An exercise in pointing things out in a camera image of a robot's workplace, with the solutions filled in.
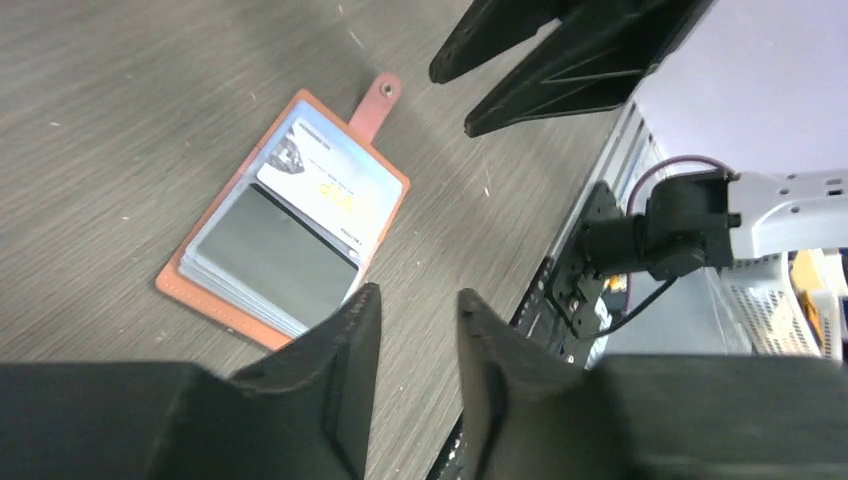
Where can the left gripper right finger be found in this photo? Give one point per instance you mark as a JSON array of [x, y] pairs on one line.
[[529, 415]]

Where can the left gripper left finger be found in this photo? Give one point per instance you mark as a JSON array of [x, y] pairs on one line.
[[303, 412]]

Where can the black card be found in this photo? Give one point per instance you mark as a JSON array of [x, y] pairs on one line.
[[270, 259]]

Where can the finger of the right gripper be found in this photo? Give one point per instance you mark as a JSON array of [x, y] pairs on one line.
[[487, 29], [591, 62]]

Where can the white perforated basket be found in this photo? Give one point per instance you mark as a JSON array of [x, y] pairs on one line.
[[791, 304]]

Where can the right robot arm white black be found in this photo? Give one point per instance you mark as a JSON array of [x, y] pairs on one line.
[[716, 217]]

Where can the brown leather card holder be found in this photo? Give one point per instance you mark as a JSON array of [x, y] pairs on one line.
[[184, 281]]

